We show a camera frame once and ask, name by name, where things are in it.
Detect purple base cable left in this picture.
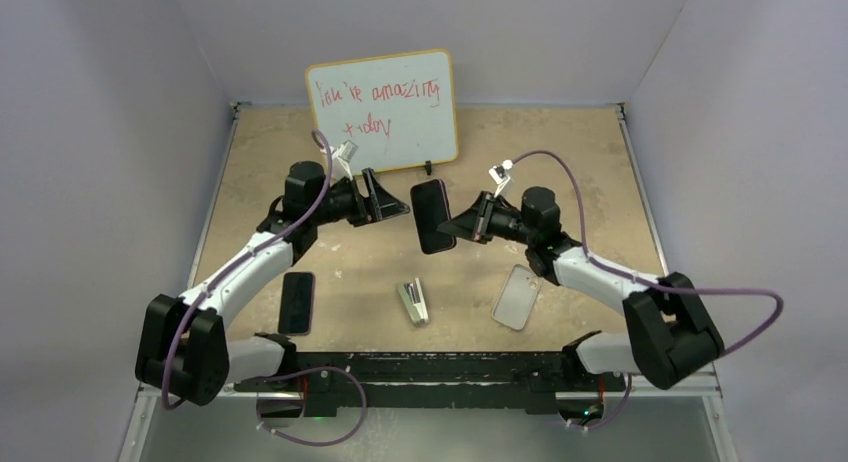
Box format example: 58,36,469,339
254,369,370,448

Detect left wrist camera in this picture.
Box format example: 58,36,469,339
329,140,358,181

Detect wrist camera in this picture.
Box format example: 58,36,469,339
488,159,514,198
329,140,358,181

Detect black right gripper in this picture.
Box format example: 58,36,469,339
439,191,537,246

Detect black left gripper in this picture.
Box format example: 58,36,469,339
310,170,408,229

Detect clear beige phone case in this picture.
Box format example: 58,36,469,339
491,264,542,331

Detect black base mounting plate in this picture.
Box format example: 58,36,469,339
235,351,626,417

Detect pink smartphone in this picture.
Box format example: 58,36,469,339
409,178,454,255

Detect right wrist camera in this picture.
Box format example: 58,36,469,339
488,159,514,198

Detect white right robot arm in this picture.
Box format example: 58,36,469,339
438,187,725,390

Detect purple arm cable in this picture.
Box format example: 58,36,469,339
506,150,785,360
160,129,334,411

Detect dark smartphone on table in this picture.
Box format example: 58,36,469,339
277,272,316,336

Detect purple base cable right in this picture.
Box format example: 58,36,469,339
566,369,636,434

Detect silver stapler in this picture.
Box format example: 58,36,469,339
396,278,429,326

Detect whiteboard with red writing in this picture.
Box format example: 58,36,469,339
305,49,459,173

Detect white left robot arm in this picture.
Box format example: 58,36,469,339
135,161,410,407

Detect black phone case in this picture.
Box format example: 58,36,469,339
413,178,458,256

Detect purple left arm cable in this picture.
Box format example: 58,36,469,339
160,129,334,411

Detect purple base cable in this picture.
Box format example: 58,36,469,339
566,369,636,434
254,369,370,448

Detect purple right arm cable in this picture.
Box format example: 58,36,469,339
506,150,785,360

